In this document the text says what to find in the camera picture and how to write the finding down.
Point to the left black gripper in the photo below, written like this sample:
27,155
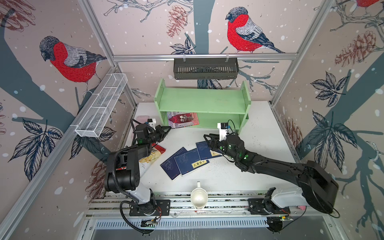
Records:
161,133

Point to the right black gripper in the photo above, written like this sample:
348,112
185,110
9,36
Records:
214,141

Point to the pink red illustrated book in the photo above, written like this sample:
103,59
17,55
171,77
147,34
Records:
180,120

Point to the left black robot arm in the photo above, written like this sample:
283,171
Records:
124,183

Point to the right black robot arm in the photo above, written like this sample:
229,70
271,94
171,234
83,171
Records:
319,188

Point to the blue book yellow label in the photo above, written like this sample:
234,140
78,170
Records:
215,154
190,161

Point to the pink rectangular case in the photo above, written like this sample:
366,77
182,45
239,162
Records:
142,119

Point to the leftmost blue book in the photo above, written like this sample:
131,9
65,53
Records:
170,166

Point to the green wooden two-tier shelf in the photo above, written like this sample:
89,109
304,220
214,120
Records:
212,106

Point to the red snack bag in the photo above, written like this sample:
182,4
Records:
153,156

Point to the white ceramic pitcher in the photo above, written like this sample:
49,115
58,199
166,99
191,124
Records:
199,197

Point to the black hanging slotted basket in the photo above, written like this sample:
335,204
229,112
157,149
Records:
206,68

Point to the small circuit board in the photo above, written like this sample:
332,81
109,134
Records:
149,224

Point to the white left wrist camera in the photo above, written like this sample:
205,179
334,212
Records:
151,123

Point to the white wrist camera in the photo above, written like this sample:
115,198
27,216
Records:
223,131
151,123

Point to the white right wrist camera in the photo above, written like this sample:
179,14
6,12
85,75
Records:
223,131

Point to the white wire mesh tray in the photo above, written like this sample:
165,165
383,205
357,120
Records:
97,115

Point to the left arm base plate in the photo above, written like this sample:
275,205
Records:
157,208

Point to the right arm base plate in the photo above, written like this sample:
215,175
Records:
266,207

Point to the aluminium mounting rail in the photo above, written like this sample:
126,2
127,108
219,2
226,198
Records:
234,204

